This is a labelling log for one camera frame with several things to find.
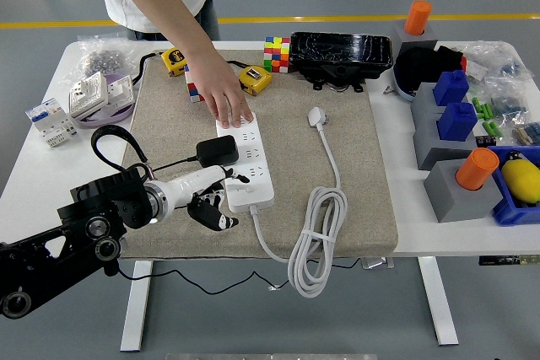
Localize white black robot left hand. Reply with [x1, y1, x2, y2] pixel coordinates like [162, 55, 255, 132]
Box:
[158, 164, 253, 233]

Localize person's right hand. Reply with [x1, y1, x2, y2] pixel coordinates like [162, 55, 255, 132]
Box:
[197, 56, 256, 129]

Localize thin black adapter cord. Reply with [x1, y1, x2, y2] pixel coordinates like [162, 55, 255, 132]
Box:
[116, 155, 292, 296]

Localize black power adapter plug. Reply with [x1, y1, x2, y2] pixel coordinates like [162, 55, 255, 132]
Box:
[196, 135, 240, 169]

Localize white power strip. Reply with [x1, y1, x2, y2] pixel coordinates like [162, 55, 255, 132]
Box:
[215, 117, 276, 214]

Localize yellow tape measure clear window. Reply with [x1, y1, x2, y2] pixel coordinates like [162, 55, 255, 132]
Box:
[238, 64, 273, 97]

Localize puzzle cube large cells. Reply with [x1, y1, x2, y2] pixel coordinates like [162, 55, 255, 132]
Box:
[184, 63, 208, 104]

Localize puzzle cube small cells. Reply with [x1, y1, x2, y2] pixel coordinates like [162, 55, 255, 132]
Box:
[263, 35, 292, 74]

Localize yellow tape measure black label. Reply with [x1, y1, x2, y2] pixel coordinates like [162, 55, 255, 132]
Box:
[161, 46, 189, 77]

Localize white table leg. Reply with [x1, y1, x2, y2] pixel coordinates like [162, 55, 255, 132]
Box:
[417, 256, 460, 347]
[120, 259, 154, 352]

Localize black strip under table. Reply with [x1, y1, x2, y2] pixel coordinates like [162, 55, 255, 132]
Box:
[478, 254, 540, 267]

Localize grey-brown mat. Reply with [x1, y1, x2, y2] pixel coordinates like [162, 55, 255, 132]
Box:
[103, 47, 400, 261]

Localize purple tape roll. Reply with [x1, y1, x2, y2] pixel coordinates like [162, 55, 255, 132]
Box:
[78, 73, 136, 130]

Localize clear bag of metal screws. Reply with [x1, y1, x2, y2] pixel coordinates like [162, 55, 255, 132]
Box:
[58, 32, 149, 87]

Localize blue plastic bin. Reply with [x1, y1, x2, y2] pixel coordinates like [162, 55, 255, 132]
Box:
[487, 144, 540, 228]

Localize white blue circuit breaker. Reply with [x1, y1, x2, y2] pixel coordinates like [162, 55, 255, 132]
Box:
[24, 97, 80, 149]

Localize grey block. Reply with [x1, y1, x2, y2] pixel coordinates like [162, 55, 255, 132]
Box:
[423, 159, 505, 224]
[412, 113, 478, 171]
[392, 19, 440, 56]
[410, 81, 469, 119]

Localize pale blue-rimmed bowl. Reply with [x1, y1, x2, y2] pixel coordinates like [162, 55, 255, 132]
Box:
[391, 64, 417, 103]

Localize yellow oval object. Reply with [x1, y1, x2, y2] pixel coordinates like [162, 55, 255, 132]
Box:
[500, 151, 540, 205]

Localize orange cylinder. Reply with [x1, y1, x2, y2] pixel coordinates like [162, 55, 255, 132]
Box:
[403, 0, 433, 37]
[454, 147, 501, 191]

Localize black cloth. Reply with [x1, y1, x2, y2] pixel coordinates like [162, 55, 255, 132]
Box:
[394, 44, 465, 94]

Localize blue block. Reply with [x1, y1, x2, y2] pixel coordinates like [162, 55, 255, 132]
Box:
[436, 101, 479, 143]
[432, 69, 471, 107]

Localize clear bag of striped parts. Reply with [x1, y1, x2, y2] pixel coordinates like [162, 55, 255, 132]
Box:
[510, 121, 540, 148]

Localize clear bag with white label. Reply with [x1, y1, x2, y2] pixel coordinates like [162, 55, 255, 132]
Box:
[457, 41, 493, 83]

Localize clear bag of blue parts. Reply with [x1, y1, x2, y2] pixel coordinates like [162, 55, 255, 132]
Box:
[484, 41, 532, 83]
[484, 79, 531, 121]

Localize white power cord with plug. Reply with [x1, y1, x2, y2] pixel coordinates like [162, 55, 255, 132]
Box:
[249, 105, 349, 299]

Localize metal bracket under table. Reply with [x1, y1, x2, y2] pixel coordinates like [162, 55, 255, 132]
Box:
[361, 256, 396, 271]

